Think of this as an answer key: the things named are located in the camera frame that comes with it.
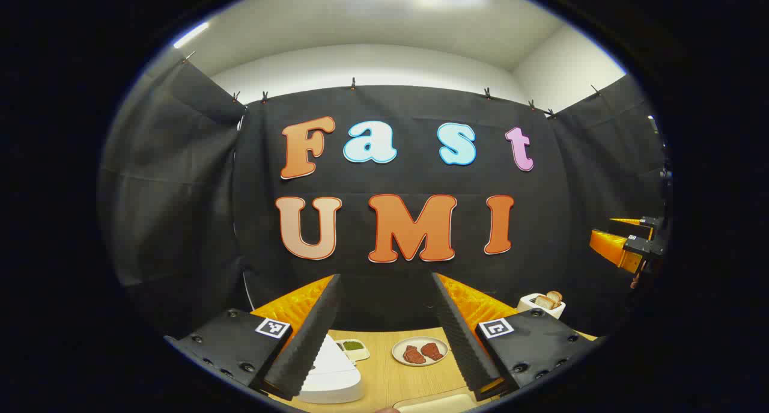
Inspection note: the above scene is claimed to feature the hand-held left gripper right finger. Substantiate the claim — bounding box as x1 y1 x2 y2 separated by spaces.
430 272 601 402

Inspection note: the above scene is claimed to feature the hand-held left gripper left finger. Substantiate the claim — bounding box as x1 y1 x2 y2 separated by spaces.
163 274 343 402

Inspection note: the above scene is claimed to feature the white rice cooker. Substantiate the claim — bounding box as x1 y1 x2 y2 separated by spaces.
297 334 365 405

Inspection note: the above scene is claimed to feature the clear plastic rice container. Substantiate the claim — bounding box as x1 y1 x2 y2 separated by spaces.
394 392 478 413

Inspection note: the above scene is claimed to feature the white divided seasoning tray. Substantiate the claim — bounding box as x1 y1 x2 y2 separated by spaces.
335 339 371 362

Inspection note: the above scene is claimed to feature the beige round plate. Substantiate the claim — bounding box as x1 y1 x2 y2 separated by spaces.
392 337 449 367

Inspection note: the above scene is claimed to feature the white toaster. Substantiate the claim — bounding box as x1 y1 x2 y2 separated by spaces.
517 293 567 319

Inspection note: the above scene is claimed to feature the ceiling light panel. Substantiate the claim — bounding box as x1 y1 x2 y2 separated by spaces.
173 21 210 49

